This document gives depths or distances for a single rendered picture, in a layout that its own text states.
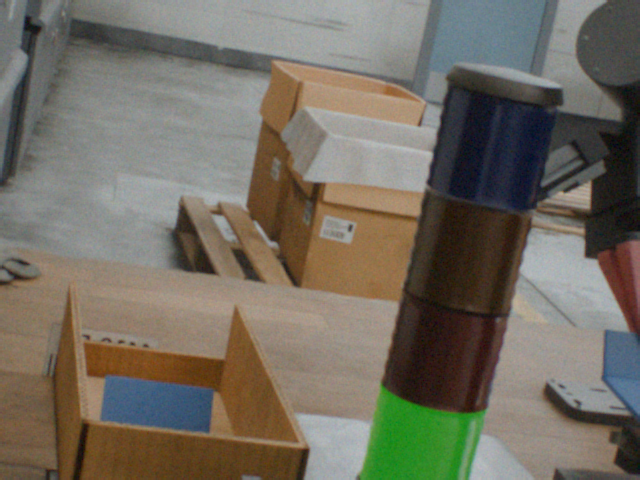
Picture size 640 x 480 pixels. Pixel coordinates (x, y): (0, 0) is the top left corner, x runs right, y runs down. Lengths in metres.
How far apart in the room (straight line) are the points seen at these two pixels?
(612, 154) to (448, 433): 0.47
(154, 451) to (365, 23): 10.98
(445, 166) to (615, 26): 0.42
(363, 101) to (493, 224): 4.33
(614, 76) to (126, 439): 0.36
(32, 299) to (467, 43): 10.79
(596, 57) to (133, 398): 0.36
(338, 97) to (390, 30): 6.96
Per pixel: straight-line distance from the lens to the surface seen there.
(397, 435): 0.46
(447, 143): 0.44
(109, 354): 0.94
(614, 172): 0.89
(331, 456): 0.85
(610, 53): 0.84
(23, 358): 0.98
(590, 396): 1.13
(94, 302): 1.13
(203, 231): 4.76
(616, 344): 0.87
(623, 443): 0.81
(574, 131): 0.87
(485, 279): 0.44
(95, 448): 0.70
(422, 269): 0.44
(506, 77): 0.43
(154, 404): 0.87
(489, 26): 11.85
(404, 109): 4.81
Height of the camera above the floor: 1.23
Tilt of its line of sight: 12 degrees down
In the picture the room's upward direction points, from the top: 12 degrees clockwise
